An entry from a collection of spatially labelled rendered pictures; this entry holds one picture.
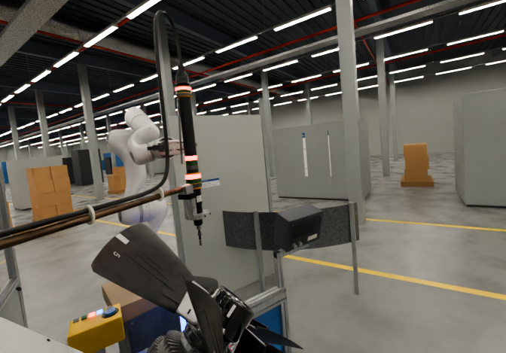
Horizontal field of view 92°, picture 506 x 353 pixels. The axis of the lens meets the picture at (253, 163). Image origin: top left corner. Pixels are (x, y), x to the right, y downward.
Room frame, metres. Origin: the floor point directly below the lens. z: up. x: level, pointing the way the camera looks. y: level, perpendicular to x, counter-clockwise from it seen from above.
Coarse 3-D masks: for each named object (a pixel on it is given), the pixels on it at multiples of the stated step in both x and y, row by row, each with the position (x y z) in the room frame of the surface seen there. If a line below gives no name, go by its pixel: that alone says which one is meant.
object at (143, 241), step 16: (144, 224) 0.71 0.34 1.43; (112, 240) 0.58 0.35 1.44; (144, 240) 0.64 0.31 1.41; (160, 240) 0.69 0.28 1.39; (96, 256) 0.52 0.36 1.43; (112, 256) 0.54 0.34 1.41; (128, 256) 0.57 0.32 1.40; (144, 256) 0.60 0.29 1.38; (160, 256) 0.63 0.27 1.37; (176, 256) 0.67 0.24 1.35; (96, 272) 0.49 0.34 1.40; (112, 272) 0.52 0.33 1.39; (128, 272) 0.54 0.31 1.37; (144, 272) 0.57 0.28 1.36; (160, 272) 0.60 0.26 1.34; (176, 272) 0.62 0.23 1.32; (128, 288) 0.52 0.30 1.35; (144, 288) 0.54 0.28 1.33; (160, 288) 0.57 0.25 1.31; (176, 288) 0.59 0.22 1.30; (160, 304) 0.55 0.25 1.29; (176, 304) 0.57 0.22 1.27
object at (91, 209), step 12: (156, 24) 0.62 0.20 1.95; (156, 36) 0.61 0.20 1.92; (156, 48) 0.61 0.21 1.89; (156, 60) 0.61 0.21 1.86; (180, 60) 0.69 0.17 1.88; (168, 144) 0.61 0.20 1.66; (168, 156) 0.60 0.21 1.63; (168, 168) 0.60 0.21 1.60; (144, 192) 0.53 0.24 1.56; (156, 192) 0.57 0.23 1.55; (108, 204) 0.45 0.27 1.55; (60, 216) 0.37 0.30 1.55; (72, 216) 0.39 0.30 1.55; (12, 228) 0.32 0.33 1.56; (24, 228) 0.33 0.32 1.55
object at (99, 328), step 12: (120, 312) 0.86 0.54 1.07; (72, 324) 0.82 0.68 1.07; (84, 324) 0.81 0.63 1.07; (96, 324) 0.81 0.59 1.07; (108, 324) 0.82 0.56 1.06; (120, 324) 0.84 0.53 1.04; (72, 336) 0.76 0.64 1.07; (84, 336) 0.78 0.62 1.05; (96, 336) 0.80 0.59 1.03; (108, 336) 0.82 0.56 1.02; (120, 336) 0.83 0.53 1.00; (84, 348) 0.78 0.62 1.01; (96, 348) 0.80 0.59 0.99
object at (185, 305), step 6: (192, 282) 0.64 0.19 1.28; (186, 294) 0.61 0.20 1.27; (186, 300) 0.60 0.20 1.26; (180, 306) 0.58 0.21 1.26; (186, 306) 0.58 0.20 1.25; (192, 306) 0.59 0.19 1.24; (180, 312) 0.57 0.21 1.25; (186, 312) 0.58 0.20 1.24; (192, 312) 0.58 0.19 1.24; (186, 318) 0.57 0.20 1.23; (192, 318) 0.57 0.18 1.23
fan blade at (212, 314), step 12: (192, 288) 0.38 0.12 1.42; (192, 300) 0.35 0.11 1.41; (204, 300) 0.40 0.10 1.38; (204, 312) 0.37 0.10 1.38; (216, 312) 0.45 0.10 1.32; (204, 324) 0.34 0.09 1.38; (216, 324) 0.41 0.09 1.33; (204, 336) 0.32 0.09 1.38; (216, 336) 0.38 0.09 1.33; (216, 348) 0.35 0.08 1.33
